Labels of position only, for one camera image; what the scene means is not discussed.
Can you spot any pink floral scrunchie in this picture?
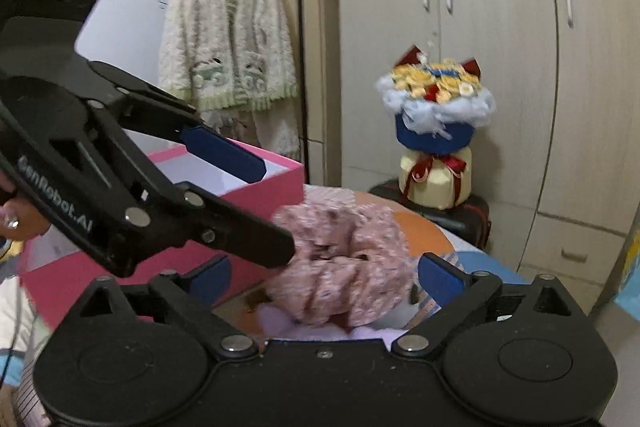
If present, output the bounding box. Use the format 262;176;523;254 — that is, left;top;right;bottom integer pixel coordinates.
267;201;420;334

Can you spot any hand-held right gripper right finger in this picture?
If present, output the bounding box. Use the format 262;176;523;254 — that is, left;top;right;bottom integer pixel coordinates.
392;252;584;357

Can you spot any pink cardboard box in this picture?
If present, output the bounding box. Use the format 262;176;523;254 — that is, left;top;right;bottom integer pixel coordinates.
20;143;307;333

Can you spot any printed bed sheet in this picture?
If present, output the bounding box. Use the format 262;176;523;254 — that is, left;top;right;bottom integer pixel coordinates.
215;184;532;339

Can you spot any black suitcase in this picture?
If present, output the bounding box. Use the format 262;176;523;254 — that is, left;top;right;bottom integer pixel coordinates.
367;179;492;254

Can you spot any flower bouquet with blue wrap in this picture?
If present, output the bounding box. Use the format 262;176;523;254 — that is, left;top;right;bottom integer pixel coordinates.
375;44;497;210

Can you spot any beige wardrobe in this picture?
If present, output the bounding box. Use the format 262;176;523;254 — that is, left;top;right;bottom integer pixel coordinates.
334;0;640;290

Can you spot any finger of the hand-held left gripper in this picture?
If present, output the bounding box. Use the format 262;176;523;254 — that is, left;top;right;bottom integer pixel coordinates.
125;182;297;269
89;60;267;184

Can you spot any purple plush toy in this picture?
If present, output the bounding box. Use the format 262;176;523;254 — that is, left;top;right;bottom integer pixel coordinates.
252;304;413;344

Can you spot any cream knit cardigan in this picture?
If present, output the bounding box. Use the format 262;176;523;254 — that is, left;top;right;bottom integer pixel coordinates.
158;0;301;114

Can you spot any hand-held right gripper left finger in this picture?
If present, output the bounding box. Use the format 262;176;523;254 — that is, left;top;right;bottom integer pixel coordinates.
75;256;261;357

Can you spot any person's left hand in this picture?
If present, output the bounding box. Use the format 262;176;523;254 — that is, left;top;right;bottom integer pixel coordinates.
0;196;52;240

